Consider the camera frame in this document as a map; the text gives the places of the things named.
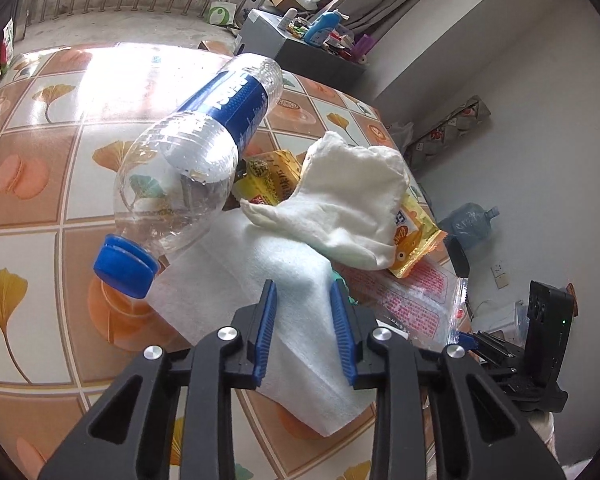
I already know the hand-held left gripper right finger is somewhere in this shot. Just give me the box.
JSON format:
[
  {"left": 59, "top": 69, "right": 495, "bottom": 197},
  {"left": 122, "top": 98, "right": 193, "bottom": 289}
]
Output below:
[{"left": 329, "top": 279, "right": 566, "bottom": 480}]

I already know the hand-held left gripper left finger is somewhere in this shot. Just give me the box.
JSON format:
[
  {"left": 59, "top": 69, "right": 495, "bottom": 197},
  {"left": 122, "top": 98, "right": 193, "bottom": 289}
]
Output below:
[{"left": 39, "top": 280, "right": 278, "bottom": 480}]

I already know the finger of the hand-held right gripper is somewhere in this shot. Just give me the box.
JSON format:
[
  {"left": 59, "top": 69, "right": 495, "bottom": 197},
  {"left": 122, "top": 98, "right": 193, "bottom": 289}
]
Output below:
[{"left": 457, "top": 332, "right": 523, "bottom": 368}]

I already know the white tissue sheet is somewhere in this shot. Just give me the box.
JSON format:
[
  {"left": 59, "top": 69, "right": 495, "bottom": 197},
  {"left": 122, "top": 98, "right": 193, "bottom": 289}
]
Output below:
[{"left": 150, "top": 207, "right": 378, "bottom": 438}]

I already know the clear wrapper red print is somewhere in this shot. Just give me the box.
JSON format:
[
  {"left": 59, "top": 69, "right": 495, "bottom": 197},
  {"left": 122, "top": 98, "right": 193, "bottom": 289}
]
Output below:
[{"left": 337, "top": 260, "right": 468, "bottom": 356}]

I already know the black trash bin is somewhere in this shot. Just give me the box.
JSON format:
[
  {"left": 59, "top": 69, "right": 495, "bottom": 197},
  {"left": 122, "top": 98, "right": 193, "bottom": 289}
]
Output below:
[{"left": 444, "top": 237, "right": 471, "bottom": 278}]

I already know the yellow orange snack wrapper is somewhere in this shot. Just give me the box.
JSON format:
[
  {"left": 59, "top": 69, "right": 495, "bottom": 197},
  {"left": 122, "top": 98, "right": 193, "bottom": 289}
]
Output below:
[{"left": 384, "top": 185, "right": 448, "bottom": 281}]

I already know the white cloth towel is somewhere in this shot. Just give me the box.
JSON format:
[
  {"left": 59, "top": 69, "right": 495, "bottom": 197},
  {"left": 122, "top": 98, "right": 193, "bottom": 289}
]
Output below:
[{"left": 239, "top": 130, "right": 411, "bottom": 270}]

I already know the clear plastic bottle blue label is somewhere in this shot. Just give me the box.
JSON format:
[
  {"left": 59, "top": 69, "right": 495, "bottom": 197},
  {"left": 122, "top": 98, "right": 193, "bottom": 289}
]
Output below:
[{"left": 92, "top": 52, "right": 285, "bottom": 300}]

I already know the blue water jug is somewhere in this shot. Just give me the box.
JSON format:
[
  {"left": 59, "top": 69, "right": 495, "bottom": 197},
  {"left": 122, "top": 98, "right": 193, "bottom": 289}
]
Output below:
[{"left": 437, "top": 202, "right": 501, "bottom": 251}]

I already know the yellow peanut snack packet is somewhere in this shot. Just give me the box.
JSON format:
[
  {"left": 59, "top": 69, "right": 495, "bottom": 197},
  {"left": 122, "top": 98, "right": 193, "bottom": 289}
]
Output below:
[{"left": 230, "top": 149, "right": 306, "bottom": 207}]

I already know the translucent plastic bag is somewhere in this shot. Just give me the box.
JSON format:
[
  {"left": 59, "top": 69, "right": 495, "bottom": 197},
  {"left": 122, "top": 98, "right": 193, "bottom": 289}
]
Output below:
[{"left": 387, "top": 121, "right": 415, "bottom": 153}]

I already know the rolled patterned mat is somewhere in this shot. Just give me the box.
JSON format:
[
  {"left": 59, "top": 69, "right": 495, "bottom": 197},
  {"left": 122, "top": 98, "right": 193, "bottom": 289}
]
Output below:
[{"left": 405, "top": 95, "right": 493, "bottom": 171}]

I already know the grey cabinet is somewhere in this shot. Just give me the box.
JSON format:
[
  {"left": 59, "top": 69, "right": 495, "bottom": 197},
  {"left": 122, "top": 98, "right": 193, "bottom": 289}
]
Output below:
[{"left": 236, "top": 9, "right": 368, "bottom": 93}]

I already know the blue detergent bottle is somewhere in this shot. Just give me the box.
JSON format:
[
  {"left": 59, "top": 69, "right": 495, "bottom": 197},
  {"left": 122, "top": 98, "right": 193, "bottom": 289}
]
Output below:
[{"left": 303, "top": 10, "right": 342, "bottom": 45}]

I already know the white green paper bag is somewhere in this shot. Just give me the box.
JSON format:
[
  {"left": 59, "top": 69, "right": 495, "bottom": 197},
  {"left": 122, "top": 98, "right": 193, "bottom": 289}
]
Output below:
[{"left": 209, "top": 0, "right": 238, "bottom": 26}]

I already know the white wall socket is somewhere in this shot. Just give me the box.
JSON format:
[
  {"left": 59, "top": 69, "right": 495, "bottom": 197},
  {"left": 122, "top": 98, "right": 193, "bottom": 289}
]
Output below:
[{"left": 491, "top": 261, "right": 511, "bottom": 290}]

